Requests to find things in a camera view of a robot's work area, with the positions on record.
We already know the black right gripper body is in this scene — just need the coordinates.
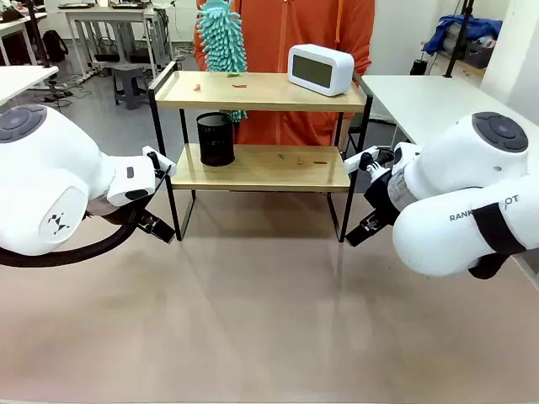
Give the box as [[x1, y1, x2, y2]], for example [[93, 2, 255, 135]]
[[363, 169, 402, 228]]

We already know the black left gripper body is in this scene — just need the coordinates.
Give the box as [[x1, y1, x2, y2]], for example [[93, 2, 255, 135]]
[[86, 195, 148, 231]]

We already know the black mesh pen cup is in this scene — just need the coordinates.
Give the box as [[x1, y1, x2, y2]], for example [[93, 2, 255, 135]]
[[196, 111, 236, 167]]

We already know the white digital alarm clock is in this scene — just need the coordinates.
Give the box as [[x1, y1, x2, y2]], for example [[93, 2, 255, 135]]
[[287, 44, 355, 98]]

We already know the teal chenille duster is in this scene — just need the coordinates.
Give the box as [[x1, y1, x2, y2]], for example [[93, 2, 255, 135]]
[[195, 0, 249, 124]]

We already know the two-tier wooden metal shelf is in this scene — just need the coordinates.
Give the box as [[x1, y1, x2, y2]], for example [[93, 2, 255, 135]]
[[147, 61, 374, 244]]

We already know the large white table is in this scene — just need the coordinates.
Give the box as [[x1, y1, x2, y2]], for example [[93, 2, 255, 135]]
[[360, 74, 498, 147]]

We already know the grey plastic stool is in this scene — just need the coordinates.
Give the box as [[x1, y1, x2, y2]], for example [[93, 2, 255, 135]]
[[110, 63, 151, 111]]

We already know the white side table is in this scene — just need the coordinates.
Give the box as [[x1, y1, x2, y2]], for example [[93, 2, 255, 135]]
[[0, 65, 60, 107]]

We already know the grey storage crate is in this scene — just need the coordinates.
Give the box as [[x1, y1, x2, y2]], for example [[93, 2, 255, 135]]
[[465, 36, 496, 68]]

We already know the black backpack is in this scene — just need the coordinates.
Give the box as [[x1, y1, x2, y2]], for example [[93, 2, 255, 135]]
[[41, 29, 69, 64]]

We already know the black tripod pole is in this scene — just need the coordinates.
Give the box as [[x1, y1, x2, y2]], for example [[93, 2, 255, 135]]
[[445, 0, 477, 79]]

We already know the blue jacket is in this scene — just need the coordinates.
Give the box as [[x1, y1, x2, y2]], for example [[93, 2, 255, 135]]
[[422, 13, 504, 56]]

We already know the person in orange hoodie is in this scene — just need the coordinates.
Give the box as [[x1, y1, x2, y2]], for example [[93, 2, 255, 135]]
[[193, 0, 376, 147]]

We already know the black stand pole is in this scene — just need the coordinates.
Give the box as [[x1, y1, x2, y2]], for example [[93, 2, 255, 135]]
[[24, 0, 58, 71]]

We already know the white background desk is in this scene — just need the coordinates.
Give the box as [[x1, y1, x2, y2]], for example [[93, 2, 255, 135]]
[[0, 10, 48, 66]]

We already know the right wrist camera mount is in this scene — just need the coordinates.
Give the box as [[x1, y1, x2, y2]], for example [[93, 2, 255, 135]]
[[343, 145, 397, 176]]

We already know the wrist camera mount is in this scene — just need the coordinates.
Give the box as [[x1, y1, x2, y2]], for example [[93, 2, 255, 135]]
[[343, 145, 397, 176], [141, 146, 177, 189]]

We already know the black corrugated cable hose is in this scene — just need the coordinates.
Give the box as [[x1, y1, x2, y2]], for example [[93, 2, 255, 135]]
[[0, 204, 147, 269]]

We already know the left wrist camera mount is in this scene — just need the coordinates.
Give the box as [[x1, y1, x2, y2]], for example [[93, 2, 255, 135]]
[[141, 146, 177, 189]]

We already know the black velcro strap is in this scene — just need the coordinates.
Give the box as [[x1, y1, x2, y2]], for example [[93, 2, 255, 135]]
[[467, 201, 527, 279]]

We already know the white metal frame desk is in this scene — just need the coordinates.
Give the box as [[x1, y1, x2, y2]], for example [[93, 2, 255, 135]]
[[56, 2, 173, 81]]

